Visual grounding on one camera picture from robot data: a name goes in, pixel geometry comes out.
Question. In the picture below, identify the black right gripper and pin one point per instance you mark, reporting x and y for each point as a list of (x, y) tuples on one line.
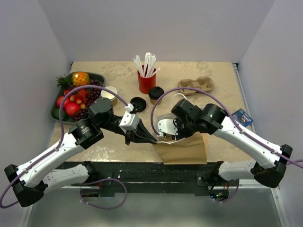
[(181, 135)]

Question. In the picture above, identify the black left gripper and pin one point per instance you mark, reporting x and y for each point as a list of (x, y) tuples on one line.
[(141, 134)]

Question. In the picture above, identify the brown paper takeout bag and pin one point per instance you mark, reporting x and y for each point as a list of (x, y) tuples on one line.
[(186, 151)]

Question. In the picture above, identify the black plastic cup lid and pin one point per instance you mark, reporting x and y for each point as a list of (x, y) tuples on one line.
[(139, 104), (155, 93)]

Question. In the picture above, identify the brown pulp cup carrier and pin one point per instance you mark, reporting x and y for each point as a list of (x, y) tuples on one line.
[(203, 83)]

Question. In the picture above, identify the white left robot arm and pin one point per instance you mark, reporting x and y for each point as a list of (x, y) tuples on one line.
[(40, 175)]

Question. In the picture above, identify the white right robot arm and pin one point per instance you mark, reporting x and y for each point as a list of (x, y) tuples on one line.
[(268, 163)]

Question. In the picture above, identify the red ribbed straw cup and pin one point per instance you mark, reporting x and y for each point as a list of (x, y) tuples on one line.
[(145, 84)]

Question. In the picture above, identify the stacked brown paper cups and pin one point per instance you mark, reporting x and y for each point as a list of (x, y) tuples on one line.
[(110, 96)]

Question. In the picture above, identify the blue card packet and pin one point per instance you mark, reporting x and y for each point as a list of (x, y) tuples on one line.
[(242, 117)]

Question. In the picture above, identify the dark red grape bunch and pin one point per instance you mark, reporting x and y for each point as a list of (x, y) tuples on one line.
[(94, 93)]

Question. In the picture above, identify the dark green fruit tray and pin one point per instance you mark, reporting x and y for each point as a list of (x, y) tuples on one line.
[(95, 79)]

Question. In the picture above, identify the red lychee fruit cluster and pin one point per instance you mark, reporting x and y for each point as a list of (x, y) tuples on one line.
[(79, 97)]

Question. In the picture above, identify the red apple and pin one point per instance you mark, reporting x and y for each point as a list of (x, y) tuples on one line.
[(60, 100), (72, 109)]

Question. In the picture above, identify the orange pineapple fruit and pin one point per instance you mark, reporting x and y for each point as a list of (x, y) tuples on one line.
[(72, 80)]

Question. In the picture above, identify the green lime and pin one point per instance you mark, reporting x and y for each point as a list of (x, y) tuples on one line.
[(56, 114)]

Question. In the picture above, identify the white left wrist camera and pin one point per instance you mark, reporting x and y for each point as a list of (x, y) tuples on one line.
[(129, 121)]

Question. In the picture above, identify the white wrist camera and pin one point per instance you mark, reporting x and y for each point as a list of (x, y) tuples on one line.
[(167, 127), (129, 121)]

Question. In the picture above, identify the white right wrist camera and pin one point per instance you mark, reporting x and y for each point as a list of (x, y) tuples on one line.
[(167, 127)]

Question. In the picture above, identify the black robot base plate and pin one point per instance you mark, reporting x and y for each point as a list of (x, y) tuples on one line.
[(157, 178)]

